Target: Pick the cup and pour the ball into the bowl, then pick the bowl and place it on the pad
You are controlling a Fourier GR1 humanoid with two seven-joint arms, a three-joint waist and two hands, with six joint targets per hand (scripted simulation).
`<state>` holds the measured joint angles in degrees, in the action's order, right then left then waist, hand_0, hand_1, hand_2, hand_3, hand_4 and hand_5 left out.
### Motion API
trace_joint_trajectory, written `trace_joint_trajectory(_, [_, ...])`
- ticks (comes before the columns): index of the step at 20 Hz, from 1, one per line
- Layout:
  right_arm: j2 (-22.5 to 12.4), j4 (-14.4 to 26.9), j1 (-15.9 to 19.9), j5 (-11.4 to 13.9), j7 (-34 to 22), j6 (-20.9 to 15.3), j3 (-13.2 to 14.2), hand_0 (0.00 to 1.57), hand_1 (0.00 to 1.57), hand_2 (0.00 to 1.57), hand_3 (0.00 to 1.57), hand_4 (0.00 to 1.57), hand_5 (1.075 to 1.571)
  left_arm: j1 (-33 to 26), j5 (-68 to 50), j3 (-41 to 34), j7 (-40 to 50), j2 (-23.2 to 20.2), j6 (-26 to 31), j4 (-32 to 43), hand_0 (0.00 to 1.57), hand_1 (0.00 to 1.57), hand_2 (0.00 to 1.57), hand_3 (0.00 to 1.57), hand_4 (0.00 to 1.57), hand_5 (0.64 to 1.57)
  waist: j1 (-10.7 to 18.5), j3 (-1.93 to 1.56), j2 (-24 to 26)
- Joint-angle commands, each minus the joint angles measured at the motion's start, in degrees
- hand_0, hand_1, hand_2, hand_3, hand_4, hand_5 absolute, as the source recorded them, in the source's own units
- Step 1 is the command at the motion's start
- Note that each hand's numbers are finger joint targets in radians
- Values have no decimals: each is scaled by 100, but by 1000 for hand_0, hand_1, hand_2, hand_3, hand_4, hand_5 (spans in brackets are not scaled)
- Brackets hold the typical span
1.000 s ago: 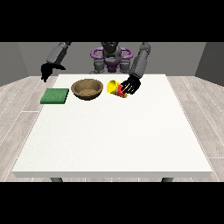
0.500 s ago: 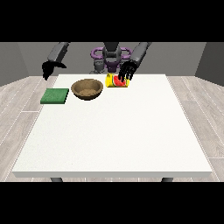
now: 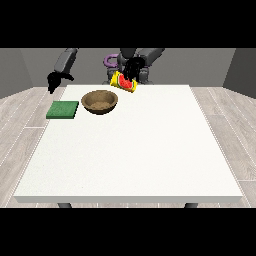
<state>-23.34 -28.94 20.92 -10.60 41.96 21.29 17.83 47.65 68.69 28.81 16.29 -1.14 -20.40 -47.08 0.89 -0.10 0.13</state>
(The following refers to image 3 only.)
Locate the green square pad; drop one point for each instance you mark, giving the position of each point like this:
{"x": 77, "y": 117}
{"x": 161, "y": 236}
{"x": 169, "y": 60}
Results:
{"x": 62, "y": 109}

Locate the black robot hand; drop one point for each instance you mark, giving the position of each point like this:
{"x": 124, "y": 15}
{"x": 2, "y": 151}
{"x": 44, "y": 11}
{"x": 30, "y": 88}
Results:
{"x": 132, "y": 68}
{"x": 53, "y": 81}

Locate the brown wooden bowl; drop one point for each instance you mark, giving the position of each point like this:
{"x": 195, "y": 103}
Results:
{"x": 99, "y": 101}

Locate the dark table leg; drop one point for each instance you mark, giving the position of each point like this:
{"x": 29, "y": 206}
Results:
{"x": 191, "y": 205}
{"x": 64, "y": 205}

